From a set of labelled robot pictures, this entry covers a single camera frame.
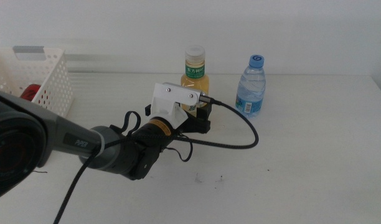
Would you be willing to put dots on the clear water bottle blue cap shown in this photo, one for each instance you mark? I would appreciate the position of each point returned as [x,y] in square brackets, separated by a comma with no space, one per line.
[251,88]

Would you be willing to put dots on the yellow tea bottle white cap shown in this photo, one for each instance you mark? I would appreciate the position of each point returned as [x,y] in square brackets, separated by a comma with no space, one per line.
[195,70]

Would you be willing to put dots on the white perforated plastic basket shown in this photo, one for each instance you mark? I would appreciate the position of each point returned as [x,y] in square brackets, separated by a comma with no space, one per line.
[61,53]

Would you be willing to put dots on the red cola can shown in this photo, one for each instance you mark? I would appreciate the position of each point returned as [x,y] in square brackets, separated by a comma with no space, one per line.
[31,91]

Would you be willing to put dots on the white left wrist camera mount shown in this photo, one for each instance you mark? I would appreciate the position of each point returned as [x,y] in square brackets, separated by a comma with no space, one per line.
[175,93]

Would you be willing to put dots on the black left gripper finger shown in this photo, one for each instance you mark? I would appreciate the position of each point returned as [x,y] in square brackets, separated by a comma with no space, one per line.
[148,110]
[206,112]

